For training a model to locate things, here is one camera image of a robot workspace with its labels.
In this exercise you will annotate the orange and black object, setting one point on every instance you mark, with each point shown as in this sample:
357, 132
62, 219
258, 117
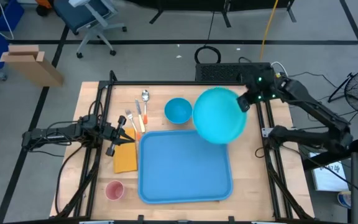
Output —
43, 6

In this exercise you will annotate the black perforated computer case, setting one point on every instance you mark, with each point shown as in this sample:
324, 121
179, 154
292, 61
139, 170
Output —
216, 72

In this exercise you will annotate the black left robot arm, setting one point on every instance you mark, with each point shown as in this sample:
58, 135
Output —
57, 133

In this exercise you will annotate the yellow power plug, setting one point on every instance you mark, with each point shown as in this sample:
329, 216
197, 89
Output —
278, 74

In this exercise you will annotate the orange cloth napkin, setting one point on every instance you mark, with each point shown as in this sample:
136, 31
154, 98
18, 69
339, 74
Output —
125, 158

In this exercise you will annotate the pink plastic cup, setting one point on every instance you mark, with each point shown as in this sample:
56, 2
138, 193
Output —
115, 190

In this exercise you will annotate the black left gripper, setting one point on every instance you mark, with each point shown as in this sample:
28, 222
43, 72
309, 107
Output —
112, 133

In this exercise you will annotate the brown cardboard box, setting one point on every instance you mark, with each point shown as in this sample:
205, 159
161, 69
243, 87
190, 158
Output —
33, 67

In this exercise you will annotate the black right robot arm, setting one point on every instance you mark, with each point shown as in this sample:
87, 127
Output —
315, 105

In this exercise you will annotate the grey office chair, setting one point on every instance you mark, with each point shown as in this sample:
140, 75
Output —
79, 15

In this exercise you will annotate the black metal table frame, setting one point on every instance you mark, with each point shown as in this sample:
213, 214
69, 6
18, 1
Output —
179, 83

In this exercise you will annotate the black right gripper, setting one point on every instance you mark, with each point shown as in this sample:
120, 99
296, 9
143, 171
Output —
259, 84

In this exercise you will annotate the black curtain partition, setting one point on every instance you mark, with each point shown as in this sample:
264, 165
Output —
197, 3

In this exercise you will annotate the blue ribbed bowl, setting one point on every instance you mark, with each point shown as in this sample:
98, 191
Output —
178, 110

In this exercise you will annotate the white paper box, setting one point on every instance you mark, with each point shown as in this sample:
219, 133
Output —
328, 177

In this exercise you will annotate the teal round plate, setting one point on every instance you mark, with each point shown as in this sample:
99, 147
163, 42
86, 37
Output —
217, 118

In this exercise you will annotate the blue plastic tray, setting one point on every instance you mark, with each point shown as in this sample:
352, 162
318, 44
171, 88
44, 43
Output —
185, 168

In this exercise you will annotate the black floor fan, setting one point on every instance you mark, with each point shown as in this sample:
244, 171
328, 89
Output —
357, 87

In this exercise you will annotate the round tape roll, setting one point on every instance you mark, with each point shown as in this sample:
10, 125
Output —
344, 199

